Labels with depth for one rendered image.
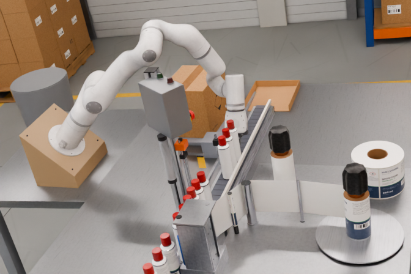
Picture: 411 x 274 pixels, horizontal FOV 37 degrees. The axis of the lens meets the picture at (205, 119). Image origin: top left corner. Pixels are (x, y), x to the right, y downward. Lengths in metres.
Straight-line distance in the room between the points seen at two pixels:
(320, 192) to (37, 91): 3.00
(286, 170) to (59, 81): 2.79
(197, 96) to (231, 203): 0.84
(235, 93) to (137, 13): 4.66
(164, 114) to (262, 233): 0.59
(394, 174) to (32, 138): 1.65
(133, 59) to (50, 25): 3.75
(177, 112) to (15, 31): 4.04
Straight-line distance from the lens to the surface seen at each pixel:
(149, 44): 2.53
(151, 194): 2.79
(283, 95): 3.42
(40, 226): 4.36
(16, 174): 3.29
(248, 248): 2.30
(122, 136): 3.33
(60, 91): 4.91
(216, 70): 2.65
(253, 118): 3.12
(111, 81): 2.71
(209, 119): 3.03
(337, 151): 2.87
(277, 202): 2.36
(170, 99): 2.17
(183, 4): 7.09
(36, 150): 2.99
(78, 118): 2.89
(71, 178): 2.98
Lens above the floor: 2.36
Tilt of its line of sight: 28 degrees down
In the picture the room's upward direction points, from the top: 11 degrees counter-clockwise
